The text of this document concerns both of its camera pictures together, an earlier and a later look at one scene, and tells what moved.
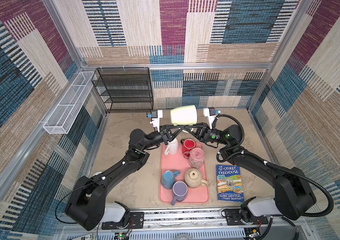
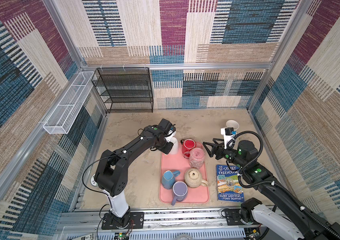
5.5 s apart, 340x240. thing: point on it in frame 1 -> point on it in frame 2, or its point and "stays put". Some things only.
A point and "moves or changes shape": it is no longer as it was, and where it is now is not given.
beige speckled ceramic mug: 193,178 stays put
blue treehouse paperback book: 229,187 stays put
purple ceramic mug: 179,190 stays put
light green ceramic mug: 186,115 moves or changes shape
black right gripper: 203,133 -> 220,149
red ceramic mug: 187,145 stays put
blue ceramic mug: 168,179 stays put
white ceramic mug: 172,147 stays put
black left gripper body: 164,137 -> 165,147
